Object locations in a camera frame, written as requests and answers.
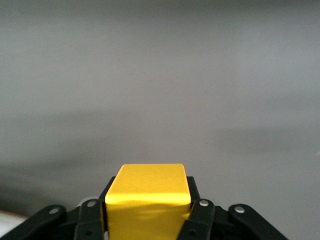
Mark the yellow wooden cube block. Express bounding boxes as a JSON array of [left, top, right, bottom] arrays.
[[104, 163, 192, 240]]

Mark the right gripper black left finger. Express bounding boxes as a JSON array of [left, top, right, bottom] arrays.
[[0, 175, 117, 240]]

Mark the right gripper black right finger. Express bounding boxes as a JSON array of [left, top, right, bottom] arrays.
[[175, 175, 286, 240]]

